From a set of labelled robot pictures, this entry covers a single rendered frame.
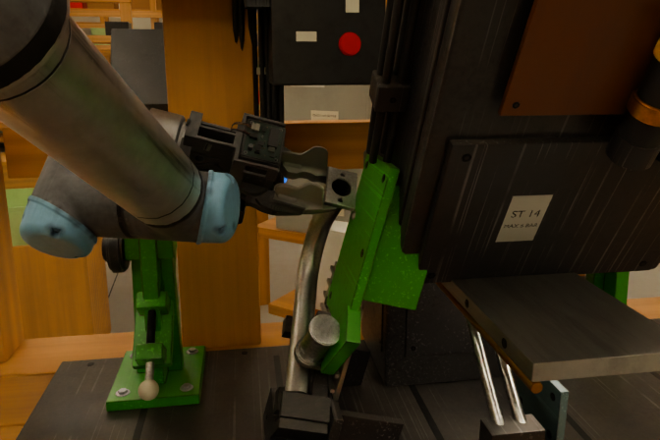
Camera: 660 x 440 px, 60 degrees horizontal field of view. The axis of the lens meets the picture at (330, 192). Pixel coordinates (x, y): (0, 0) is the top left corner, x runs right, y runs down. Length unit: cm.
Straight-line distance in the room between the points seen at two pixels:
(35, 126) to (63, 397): 64
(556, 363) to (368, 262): 22
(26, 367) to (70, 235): 53
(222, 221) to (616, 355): 38
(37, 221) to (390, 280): 38
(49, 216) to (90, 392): 41
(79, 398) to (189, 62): 54
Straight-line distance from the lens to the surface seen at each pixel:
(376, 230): 63
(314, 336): 66
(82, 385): 100
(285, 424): 72
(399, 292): 68
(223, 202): 57
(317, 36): 87
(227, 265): 103
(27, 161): 113
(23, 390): 107
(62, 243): 64
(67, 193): 64
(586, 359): 57
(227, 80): 97
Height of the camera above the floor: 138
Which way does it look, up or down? 13 degrees down
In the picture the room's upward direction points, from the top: straight up
